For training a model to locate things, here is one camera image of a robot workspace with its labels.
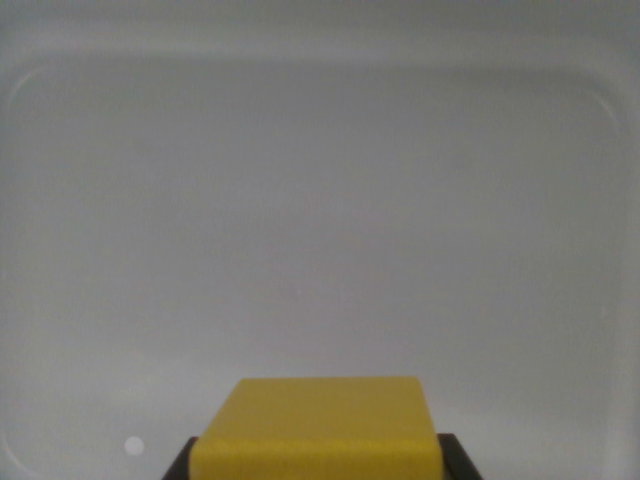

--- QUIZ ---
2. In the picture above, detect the grey plastic tray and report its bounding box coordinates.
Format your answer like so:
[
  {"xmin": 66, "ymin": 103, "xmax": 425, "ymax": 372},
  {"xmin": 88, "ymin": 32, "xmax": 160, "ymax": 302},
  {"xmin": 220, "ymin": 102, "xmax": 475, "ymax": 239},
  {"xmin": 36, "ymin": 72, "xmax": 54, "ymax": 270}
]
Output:
[{"xmin": 0, "ymin": 0, "xmax": 640, "ymax": 480}]

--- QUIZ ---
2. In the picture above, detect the yellow cube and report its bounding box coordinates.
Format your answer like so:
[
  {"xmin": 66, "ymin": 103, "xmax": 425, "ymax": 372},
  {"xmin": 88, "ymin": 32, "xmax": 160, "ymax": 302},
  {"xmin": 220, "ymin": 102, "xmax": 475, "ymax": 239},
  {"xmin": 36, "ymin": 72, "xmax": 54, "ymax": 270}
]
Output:
[{"xmin": 188, "ymin": 375, "xmax": 445, "ymax": 480}]

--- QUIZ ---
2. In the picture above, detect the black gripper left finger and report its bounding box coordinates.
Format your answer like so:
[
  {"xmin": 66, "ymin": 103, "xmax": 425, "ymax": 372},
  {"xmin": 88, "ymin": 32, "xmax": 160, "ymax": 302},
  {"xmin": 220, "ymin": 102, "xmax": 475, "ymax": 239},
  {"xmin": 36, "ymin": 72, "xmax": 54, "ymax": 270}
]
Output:
[{"xmin": 160, "ymin": 435, "xmax": 199, "ymax": 480}]

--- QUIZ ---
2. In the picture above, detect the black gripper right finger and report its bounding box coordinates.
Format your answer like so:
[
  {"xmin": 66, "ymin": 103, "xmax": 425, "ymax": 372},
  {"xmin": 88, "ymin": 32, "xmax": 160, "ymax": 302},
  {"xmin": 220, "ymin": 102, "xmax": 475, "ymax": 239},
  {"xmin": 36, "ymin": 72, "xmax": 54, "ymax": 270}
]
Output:
[{"xmin": 436, "ymin": 432, "xmax": 485, "ymax": 480}]

